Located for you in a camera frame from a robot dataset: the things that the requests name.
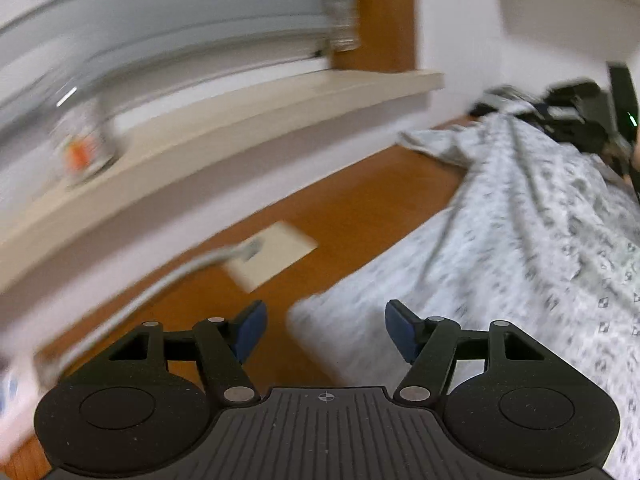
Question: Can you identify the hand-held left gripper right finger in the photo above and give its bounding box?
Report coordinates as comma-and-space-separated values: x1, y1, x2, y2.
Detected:
385, 300, 546, 403

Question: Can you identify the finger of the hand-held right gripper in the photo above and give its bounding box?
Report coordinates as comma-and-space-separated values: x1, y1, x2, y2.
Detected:
537, 104, 609, 154

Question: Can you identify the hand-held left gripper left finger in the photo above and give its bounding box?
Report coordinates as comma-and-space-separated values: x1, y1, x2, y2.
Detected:
110, 300, 267, 406

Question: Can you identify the white patterned shirt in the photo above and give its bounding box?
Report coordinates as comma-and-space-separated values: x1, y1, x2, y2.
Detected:
287, 110, 640, 480

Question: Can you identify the grey printed t-shirt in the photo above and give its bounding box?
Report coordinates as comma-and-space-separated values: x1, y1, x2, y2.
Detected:
480, 85, 532, 112

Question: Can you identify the beige floor outlet plate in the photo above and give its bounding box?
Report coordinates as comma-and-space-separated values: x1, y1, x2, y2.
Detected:
225, 220, 319, 294

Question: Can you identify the beige window sill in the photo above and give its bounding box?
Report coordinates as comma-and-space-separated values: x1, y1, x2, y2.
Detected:
0, 70, 446, 292

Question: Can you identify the white power strip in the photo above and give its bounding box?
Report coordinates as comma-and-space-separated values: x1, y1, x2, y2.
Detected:
0, 360, 42, 457

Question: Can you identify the clear jar with orange label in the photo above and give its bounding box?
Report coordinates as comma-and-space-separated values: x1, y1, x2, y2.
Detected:
50, 95, 122, 187

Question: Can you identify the grey window blind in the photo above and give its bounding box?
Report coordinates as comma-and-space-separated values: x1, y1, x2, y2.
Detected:
0, 0, 335, 132

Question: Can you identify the grey power cable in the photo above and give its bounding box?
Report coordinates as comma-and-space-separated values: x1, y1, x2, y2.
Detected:
35, 239, 264, 377

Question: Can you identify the cream wall shelf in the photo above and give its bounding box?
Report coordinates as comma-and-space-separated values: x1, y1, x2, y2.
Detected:
487, 0, 640, 70

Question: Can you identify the wooden window frame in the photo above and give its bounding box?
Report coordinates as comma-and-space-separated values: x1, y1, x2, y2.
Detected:
330, 0, 419, 74

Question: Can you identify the clear blind cord pull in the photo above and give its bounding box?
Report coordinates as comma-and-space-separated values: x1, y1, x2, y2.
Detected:
320, 0, 359, 54

